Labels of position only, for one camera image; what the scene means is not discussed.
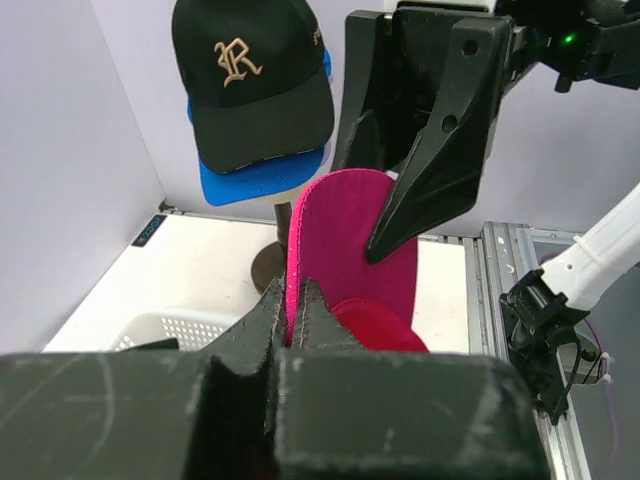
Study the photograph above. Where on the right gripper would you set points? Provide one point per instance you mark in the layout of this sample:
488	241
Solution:
421	92

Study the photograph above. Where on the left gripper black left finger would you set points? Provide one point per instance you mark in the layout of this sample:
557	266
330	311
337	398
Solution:
146	413

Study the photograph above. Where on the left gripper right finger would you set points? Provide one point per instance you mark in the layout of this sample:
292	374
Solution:
345	412

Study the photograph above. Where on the magenta baseball cap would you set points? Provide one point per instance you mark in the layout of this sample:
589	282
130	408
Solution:
328	235

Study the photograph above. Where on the blue baseball cap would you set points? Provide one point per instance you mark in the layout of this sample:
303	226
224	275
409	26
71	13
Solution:
260	175

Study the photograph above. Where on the black baseball cap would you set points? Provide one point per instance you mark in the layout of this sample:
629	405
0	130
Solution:
261	20

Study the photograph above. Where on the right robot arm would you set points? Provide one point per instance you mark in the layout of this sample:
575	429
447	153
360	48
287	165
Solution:
581	40

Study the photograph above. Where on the dark green baseball cap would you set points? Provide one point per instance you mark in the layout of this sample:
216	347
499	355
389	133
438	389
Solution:
163	344

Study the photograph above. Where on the clear plastic bin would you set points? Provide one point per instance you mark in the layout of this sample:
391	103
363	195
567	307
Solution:
192	329

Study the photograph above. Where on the beige mannequin head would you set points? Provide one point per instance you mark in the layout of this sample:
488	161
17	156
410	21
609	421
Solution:
283	197

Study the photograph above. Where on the brown round stand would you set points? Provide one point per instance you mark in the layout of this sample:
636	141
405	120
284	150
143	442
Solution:
270	261

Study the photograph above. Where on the aluminium rail frame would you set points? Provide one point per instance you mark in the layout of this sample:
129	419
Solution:
288	391

